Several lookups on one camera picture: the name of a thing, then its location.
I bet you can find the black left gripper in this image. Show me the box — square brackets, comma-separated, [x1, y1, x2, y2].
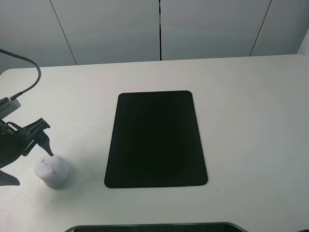
[0, 118, 54, 186]

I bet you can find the white wireless computer mouse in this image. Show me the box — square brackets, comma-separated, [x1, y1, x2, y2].
[34, 155, 70, 189]

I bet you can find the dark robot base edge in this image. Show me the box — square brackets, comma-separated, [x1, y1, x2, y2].
[66, 222, 246, 232]

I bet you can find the black rectangular mouse pad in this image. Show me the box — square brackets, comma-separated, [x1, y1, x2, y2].
[104, 90, 208, 189]

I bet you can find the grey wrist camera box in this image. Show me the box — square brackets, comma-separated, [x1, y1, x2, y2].
[0, 97, 21, 120]

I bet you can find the grey camera cable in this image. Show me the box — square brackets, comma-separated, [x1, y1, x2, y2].
[0, 48, 42, 100]

